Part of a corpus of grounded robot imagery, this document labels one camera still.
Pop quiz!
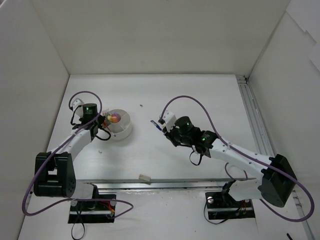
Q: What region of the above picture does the blue gel pen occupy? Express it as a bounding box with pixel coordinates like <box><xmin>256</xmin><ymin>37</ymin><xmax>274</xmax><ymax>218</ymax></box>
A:
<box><xmin>150</xmin><ymin>120</ymin><xmax>163</xmax><ymax>132</ymax></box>

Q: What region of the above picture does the red gel pen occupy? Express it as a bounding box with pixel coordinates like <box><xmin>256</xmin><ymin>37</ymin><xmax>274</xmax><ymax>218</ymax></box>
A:
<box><xmin>103</xmin><ymin>122</ymin><xmax>116</xmax><ymax>138</ymax></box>

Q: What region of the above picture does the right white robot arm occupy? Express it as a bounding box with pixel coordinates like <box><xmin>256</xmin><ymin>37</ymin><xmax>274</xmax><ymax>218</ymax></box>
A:
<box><xmin>158</xmin><ymin>114</ymin><xmax>297</xmax><ymax>208</ymax></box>

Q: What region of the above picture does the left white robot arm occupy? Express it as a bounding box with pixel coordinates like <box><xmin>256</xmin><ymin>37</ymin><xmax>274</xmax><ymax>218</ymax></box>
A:
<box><xmin>33</xmin><ymin>103</ymin><xmax>105</xmax><ymax>210</ymax></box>

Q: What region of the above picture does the white round divided container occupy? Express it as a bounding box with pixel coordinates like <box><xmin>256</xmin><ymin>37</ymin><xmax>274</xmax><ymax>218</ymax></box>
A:
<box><xmin>102</xmin><ymin>109</ymin><xmax>133</xmax><ymax>141</ymax></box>

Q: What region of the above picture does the white eraser block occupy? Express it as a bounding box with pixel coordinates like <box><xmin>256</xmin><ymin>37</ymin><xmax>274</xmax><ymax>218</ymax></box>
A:
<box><xmin>138</xmin><ymin>174</ymin><xmax>151</xmax><ymax>182</ymax></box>

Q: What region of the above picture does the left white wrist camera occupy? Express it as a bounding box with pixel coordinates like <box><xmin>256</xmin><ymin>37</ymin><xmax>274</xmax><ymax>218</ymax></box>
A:
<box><xmin>70</xmin><ymin>98</ymin><xmax>84</xmax><ymax>113</ymax></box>

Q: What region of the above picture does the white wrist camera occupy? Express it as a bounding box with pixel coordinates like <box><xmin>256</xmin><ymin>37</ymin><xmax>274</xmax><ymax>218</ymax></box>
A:
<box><xmin>158</xmin><ymin>110</ymin><xmax>177</xmax><ymax>134</ymax></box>
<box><xmin>70</xmin><ymin>98</ymin><xmax>84</xmax><ymax>113</ymax></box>

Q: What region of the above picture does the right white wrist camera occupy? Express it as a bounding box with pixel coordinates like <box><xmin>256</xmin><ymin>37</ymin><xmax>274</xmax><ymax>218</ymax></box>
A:
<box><xmin>158</xmin><ymin>110</ymin><xmax>177</xmax><ymax>134</ymax></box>

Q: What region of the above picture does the front aluminium rail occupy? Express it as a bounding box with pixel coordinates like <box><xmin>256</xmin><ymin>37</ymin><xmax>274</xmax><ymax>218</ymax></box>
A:
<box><xmin>74</xmin><ymin>177</ymin><xmax>258</xmax><ymax>191</ymax></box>

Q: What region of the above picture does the aluminium table rail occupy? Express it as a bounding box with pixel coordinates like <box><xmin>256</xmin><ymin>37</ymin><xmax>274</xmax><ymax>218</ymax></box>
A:
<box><xmin>235</xmin><ymin>75</ymin><xmax>316</xmax><ymax>240</ymax></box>

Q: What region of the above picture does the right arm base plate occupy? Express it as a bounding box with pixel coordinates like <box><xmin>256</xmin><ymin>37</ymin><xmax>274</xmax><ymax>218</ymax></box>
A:
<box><xmin>204</xmin><ymin>191</ymin><xmax>256</xmax><ymax>223</ymax></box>

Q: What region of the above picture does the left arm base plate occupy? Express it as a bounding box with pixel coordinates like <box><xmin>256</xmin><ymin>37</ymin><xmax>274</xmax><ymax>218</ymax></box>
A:
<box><xmin>67</xmin><ymin>194</ymin><xmax>117</xmax><ymax>224</ymax></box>

